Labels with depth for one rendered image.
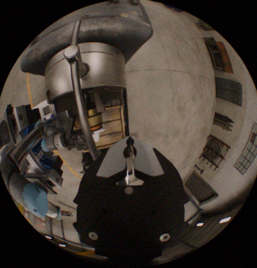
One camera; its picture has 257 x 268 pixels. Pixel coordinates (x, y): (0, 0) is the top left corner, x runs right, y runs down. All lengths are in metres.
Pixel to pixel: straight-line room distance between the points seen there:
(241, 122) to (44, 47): 6.92
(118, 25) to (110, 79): 0.17
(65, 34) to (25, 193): 0.42
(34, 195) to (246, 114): 6.98
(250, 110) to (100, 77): 6.73
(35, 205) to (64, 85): 0.32
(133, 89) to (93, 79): 1.36
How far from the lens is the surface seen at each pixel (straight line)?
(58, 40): 0.30
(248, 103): 6.66
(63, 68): 0.22
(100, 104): 0.31
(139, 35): 0.30
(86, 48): 0.23
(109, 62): 0.23
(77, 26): 0.19
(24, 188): 0.32
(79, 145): 0.39
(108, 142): 0.63
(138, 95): 1.57
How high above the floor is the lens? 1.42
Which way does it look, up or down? 58 degrees down
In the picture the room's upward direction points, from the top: 143 degrees clockwise
